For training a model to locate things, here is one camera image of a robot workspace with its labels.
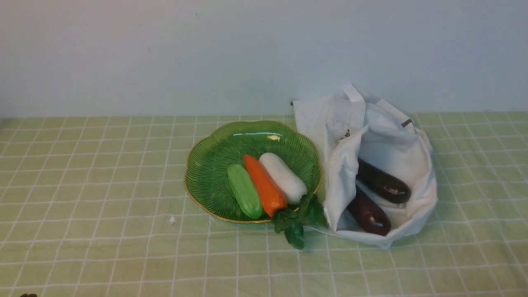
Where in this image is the dark purple toy eggplant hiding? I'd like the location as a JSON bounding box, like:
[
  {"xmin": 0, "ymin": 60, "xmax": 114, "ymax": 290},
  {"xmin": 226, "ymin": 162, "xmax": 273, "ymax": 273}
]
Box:
[
  {"xmin": 346, "ymin": 185, "xmax": 391, "ymax": 236},
  {"xmin": 356, "ymin": 158, "xmax": 412, "ymax": 204}
]

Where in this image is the white cloth bag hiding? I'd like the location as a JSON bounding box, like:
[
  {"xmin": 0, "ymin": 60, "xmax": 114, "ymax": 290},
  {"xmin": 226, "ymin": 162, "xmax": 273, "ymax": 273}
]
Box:
[{"xmin": 292, "ymin": 83, "xmax": 438, "ymax": 248}]

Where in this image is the green toy cucumber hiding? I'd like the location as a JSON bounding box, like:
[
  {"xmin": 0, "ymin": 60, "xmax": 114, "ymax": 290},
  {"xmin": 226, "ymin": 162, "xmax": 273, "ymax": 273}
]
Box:
[{"xmin": 227, "ymin": 164, "xmax": 264, "ymax": 220}]

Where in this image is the white toy radish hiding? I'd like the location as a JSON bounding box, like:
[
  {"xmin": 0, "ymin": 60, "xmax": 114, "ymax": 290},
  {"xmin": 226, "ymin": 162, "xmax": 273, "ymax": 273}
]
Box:
[{"xmin": 259, "ymin": 153, "xmax": 307, "ymax": 205}]

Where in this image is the orange toy carrot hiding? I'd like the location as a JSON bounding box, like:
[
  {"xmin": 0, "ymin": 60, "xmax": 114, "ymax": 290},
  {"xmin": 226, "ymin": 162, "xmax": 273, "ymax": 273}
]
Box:
[{"xmin": 244, "ymin": 154, "xmax": 288, "ymax": 217}]

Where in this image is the green glass leaf plate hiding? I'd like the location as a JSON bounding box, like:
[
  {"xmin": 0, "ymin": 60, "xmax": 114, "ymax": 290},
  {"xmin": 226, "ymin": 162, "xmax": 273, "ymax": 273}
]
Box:
[{"xmin": 184, "ymin": 120, "xmax": 324, "ymax": 224}]

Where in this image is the green plastic leaf sprig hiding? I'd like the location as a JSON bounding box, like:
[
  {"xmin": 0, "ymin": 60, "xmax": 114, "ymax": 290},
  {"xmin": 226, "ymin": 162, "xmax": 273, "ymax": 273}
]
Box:
[{"xmin": 271, "ymin": 193, "xmax": 329, "ymax": 250}]

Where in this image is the green checked tablecloth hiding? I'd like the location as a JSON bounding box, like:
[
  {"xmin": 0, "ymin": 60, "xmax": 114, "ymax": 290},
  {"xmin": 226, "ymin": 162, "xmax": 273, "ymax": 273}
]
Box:
[{"xmin": 0, "ymin": 111, "xmax": 528, "ymax": 297}]

